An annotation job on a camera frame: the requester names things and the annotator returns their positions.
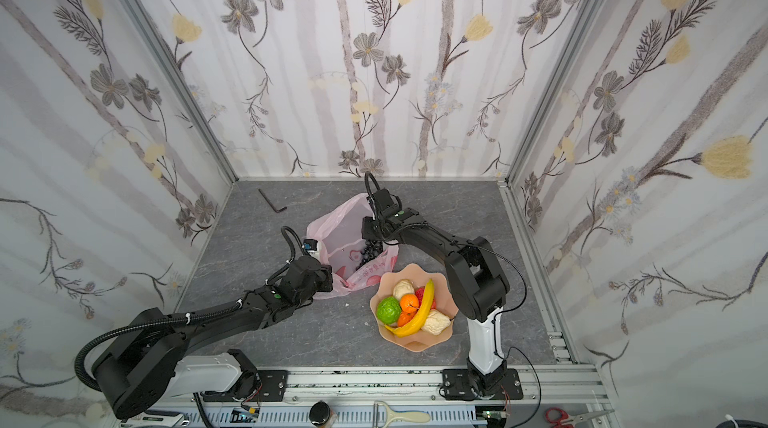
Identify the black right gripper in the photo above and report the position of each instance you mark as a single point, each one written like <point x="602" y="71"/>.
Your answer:
<point x="372" y="235"/>

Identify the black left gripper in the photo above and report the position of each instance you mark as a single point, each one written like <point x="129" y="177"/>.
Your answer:
<point x="321" y="275"/>

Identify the pink plastic bag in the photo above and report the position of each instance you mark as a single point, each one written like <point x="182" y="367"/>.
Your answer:
<point x="341" y="245"/>

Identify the beige fake fruit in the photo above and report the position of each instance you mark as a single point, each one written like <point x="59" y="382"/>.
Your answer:
<point x="402" y="288"/>

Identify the yellow fake banana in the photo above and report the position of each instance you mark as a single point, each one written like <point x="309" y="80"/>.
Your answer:
<point x="419" y="318"/>

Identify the green fake fruit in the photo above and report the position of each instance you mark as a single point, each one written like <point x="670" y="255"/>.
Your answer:
<point x="388" y="310"/>

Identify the orange fake orange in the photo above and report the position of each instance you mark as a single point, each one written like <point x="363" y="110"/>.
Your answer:
<point x="409" y="303"/>

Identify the peach leaf-shaped plate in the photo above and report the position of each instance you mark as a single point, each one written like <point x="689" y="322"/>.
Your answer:
<point x="445" y="304"/>

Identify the beige fake bread roll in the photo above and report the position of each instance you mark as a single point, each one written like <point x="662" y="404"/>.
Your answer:
<point x="436" y="322"/>

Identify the dark fake grape bunch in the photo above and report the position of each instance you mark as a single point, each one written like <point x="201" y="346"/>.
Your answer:
<point x="371" y="251"/>

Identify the red fake apple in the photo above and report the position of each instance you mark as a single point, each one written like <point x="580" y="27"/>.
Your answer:
<point x="419" y="293"/>

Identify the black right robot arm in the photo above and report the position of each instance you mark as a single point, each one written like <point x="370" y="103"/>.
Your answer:
<point x="475" y="278"/>

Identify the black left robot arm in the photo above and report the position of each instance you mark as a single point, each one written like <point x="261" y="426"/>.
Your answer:
<point x="134" y="366"/>

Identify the black round knob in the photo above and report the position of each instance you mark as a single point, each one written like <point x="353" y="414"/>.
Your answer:
<point x="321" y="415"/>

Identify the white utility knife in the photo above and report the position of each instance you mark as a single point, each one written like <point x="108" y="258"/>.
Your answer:
<point x="155" y="419"/>

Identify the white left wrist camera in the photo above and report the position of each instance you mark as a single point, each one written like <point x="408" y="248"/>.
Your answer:
<point x="311" y="247"/>

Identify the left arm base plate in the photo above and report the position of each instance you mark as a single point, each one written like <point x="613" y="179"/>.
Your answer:
<point x="252" y="387"/>

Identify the white slotted cable duct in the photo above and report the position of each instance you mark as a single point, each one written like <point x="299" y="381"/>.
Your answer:
<point x="349" y="416"/>

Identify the cream handled brush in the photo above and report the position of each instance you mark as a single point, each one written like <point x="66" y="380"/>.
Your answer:
<point x="383" y="415"/>

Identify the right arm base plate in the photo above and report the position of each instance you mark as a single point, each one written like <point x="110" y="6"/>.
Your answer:
<point x="461" y="384"/>

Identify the aluminium mounting rail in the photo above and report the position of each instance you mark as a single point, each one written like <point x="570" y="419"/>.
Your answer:
<point x="554" y="384"/>

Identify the red handled scissors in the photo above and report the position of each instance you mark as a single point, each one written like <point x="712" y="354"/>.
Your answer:
<point x="559" y="418"/>

